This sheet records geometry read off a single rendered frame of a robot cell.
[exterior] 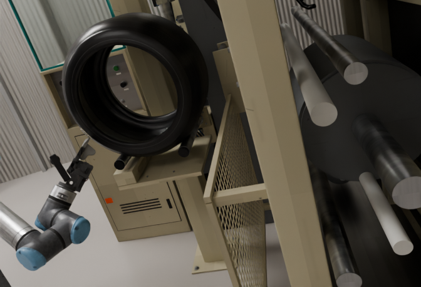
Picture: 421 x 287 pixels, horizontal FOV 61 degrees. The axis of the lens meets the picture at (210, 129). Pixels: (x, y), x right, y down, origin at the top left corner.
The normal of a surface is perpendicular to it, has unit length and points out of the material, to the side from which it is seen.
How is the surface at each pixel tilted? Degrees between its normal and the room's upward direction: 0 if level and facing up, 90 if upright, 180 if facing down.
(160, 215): 90
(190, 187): 90
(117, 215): 90
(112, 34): 79
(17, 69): 90
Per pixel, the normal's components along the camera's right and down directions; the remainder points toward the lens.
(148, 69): -0.12, 0.40
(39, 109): 0.13, 0.33
